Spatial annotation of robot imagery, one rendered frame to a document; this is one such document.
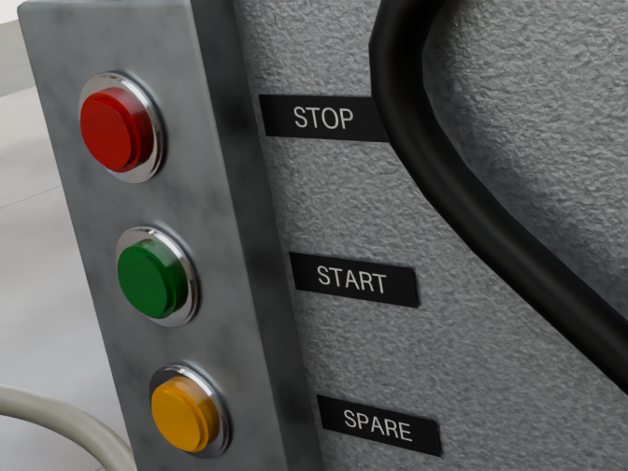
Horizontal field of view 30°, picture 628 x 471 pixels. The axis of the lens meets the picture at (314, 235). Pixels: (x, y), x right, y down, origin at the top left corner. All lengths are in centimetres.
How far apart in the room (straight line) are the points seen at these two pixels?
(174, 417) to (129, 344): 3
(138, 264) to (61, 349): 351
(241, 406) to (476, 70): 15
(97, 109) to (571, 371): 16
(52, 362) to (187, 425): 342
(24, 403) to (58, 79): 83
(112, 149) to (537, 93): 14
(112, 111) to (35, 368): 345
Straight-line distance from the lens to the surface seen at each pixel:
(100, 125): 37
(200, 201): 36
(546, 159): 30
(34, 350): 393
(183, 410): 40
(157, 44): 35
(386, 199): 34
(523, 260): 30
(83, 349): 385
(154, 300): 38
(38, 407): 118
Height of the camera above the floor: 154
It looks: 21 degrees down
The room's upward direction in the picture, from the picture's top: 10 degrees counter-clockwise
